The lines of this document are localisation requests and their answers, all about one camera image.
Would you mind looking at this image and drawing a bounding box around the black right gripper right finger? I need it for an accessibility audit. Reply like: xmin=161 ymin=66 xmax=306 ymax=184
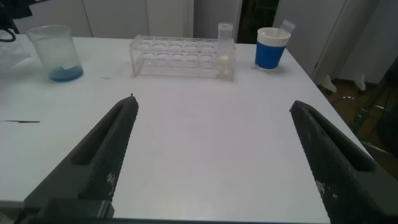
xmin=289 ymin=100 xmax=398 ymax=223

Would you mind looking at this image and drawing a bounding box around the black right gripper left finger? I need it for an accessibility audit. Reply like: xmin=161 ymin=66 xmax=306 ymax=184
xmin=24 ymin=95 xmax=139 ymax=218

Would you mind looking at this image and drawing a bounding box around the clear glass beaker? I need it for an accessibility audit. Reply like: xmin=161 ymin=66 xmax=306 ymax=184
xmin=25 ymin=24 xmax=85 ymax=83

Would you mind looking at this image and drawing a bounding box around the clear plastic test tube rack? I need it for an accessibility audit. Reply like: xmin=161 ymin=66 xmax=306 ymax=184
xmin=129 ymin=34 xmax=236 ymax=82
xmin=0 ymin=39 xmax=31 ymax=73

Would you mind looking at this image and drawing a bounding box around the test tube with pale liquid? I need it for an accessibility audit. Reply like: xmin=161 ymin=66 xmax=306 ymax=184
xmin=216 ymin=22 xmax=234 ymax=78

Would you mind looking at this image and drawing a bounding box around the blue white paper cup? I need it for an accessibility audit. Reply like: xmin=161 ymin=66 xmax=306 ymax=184
xmin=254 ymin=27 xmax=292 ymax=70

